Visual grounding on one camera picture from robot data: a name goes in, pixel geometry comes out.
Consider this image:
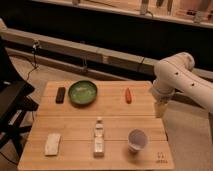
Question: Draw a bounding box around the white sponge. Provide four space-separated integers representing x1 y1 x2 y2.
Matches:
44 133 61 156

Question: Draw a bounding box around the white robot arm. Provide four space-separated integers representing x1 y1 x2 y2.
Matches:
151 52 213 115

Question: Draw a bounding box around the clear plastic bottle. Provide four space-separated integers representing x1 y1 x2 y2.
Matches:
93 117 104 157

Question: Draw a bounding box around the green bowl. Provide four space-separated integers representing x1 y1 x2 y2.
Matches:
68 80 98 106

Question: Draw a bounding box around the wooden table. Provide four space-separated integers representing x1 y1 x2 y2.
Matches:
18 81 174 171

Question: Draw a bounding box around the black rectangular block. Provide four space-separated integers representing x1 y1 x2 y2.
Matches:
56 87 66 104

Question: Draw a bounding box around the black chair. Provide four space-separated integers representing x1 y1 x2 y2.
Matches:
0 37 38 156

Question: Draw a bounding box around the black cable on wall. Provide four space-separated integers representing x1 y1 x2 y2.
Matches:
25 40 41 82

